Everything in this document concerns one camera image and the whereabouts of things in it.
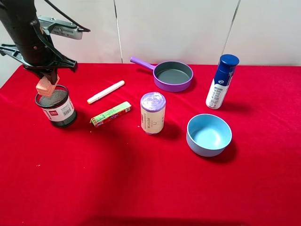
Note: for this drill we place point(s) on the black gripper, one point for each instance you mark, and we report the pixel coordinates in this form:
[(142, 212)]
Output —
[(42, 59)]

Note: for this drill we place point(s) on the pink eraser block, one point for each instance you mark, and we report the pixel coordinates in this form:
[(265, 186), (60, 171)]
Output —
[(45, 88)]

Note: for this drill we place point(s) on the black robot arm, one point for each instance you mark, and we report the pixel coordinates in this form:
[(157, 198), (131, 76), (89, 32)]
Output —
[(20, 20)]

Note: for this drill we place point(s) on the black mesh pen holder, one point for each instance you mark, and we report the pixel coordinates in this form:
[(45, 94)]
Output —
[(58, 107)]

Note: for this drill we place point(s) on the white marker pen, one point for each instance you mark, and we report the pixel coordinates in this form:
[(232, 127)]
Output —
[(105, 92)]

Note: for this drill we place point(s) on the green red candy box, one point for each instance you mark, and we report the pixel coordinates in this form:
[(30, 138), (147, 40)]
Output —
[(111, 114)]

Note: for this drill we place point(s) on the purple garbage bag roll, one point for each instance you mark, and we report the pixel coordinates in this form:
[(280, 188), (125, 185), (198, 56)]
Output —
[(153, 107)]

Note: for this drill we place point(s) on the red velvet tablecloth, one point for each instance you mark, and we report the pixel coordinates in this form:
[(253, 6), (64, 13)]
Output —
[(117, 175)]

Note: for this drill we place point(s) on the purple frying pan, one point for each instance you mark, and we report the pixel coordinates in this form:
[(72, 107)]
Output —
[(171, 76)]

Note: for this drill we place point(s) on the light blue bowl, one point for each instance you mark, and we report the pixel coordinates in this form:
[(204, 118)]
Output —
[(208, 135)]

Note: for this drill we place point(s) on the blue white plastic bottle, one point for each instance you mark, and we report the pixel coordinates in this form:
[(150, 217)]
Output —
[(221, 81)]

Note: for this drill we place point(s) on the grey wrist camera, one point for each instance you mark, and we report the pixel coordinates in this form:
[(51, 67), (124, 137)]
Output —
[(60, 27)]

